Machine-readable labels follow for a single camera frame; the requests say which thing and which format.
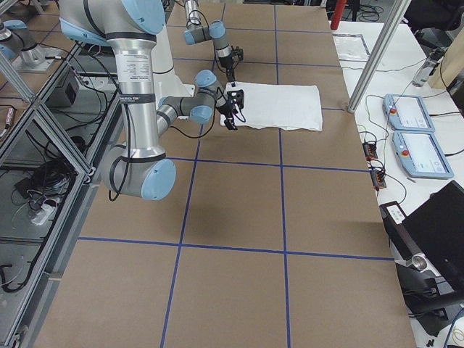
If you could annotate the white power strip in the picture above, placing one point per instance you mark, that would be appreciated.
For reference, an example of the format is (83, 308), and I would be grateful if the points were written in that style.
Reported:
(46, 210)

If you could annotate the black orange connector board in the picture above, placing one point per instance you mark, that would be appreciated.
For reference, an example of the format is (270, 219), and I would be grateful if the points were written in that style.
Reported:
(370, 150)
(378, 178)

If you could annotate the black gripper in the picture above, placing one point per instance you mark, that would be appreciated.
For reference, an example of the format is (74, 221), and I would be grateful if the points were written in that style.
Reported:
(227, 64)
(224, 109)

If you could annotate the blue grey teach pendant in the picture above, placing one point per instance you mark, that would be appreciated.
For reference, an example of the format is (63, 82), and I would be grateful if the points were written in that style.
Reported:
(420, 155)
(407, 113)

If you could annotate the grey aluminium frame post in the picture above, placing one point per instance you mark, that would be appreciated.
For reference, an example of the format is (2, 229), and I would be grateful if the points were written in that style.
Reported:
(385, 36)

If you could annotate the brown paper table mat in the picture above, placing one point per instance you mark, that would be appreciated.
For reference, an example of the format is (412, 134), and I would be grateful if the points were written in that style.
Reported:
(269, 238)

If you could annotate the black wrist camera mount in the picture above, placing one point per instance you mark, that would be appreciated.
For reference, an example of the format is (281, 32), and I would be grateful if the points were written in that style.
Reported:
(237, 54)
(236, 98)

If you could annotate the black device with label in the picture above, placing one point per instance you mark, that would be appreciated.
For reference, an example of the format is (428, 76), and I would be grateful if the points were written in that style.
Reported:
(430, 244)

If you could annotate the aluminium side frame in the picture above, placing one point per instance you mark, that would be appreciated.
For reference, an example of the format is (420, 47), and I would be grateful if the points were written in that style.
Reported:
(51, 153)

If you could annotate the white long-sleeve printed shirt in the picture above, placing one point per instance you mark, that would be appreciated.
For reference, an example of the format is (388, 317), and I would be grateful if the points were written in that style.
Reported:
(279, 106)

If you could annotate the grey box under frame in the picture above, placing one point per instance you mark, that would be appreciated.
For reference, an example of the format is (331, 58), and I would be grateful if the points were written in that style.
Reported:
(65, 92)

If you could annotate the red fire extinguisher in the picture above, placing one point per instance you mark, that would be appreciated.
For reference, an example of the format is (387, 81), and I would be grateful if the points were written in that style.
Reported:
(337, 14)

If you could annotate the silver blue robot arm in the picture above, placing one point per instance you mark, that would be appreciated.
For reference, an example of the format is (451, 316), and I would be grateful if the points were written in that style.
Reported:
(151, 94)
(198, 30)

